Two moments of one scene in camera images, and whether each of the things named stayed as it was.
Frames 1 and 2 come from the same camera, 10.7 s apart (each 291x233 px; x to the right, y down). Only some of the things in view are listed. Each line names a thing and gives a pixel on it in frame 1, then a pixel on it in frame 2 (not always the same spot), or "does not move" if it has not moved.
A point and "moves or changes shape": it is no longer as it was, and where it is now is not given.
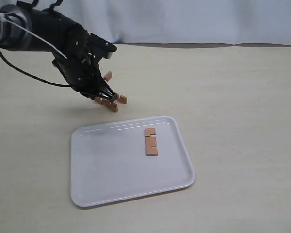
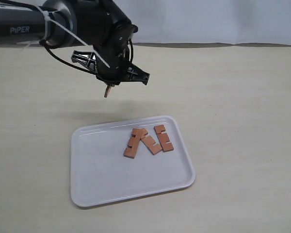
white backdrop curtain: [264, 22] does not move
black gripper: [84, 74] → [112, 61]
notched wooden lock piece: [108, 76] moves or changes shape
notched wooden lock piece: [151, 141] → [163, 138]
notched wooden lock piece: [104, 101] moves or changes shape
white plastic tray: [108, 162] does not move
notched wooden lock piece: [122, 99] → [134, 142]
